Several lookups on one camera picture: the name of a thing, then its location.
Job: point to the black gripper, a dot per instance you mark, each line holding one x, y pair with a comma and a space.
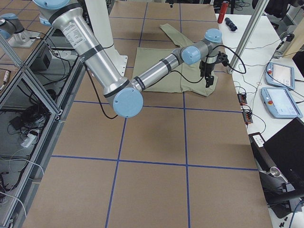
207, 69

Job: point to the olive green long-sleeve shirt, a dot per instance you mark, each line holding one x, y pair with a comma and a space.
176, 70

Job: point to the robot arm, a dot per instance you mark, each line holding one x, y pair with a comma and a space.
9, 25
122, 94

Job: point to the small orange circuit board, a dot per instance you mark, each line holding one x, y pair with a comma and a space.
242, 98

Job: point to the folded dark blue umbrella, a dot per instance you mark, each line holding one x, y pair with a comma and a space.
230, 24

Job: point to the far teach pendant tablet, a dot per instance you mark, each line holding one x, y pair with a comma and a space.
280, 75

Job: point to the teach pendant tablet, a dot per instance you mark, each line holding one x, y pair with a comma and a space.
280, 75
280, 103

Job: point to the red cylinder bottle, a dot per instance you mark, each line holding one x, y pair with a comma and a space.
222, 12

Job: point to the near teach pendant tablet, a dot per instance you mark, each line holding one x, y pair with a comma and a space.
280, 103

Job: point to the black laptop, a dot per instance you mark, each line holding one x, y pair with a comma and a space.
281, 162

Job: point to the white power adapter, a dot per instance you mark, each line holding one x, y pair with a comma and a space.
30, 138

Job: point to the aluminium frame post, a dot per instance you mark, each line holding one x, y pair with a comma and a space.
258, 11

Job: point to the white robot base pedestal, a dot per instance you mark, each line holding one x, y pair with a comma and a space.
99, 18

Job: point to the black box under frame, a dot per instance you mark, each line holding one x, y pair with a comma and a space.
43, 61

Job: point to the aluminium frame rail structure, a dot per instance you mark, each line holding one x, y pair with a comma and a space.
32, 101

